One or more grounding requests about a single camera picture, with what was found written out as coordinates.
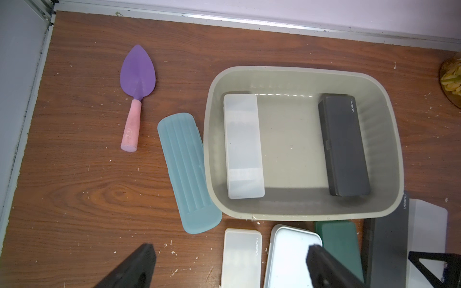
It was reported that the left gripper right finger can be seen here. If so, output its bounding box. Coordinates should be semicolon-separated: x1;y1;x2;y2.
306;245;366;288

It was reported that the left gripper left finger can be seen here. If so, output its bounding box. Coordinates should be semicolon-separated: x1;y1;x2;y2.
95;243;157;288

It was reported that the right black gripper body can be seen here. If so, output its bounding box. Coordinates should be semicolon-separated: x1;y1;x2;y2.
408;251;461;288

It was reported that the dark grey pencil case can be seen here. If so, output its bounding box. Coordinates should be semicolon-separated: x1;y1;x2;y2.
361;193;409;288
318;94;371;197

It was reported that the teal ribbed pencil case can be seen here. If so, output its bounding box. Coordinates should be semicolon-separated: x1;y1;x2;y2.
157;113;222;234

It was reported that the grey-green plastic storage box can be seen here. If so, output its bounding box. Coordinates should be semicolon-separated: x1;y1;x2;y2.
203;66;404;222

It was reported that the dark green pencil case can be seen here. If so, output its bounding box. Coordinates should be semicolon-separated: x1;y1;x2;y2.
315;220;364;282

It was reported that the pale blue white pencil case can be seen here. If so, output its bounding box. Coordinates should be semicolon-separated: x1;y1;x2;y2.
264;224;322;288

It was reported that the artificial flower plant in vase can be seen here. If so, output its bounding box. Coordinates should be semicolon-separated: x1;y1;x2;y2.
439;52;461;109

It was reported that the purple trowel pink handle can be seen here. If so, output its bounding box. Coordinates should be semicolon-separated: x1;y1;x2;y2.
120;44;156;152

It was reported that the left aluminium corner post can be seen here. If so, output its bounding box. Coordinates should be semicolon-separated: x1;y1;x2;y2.
21;0;60;22

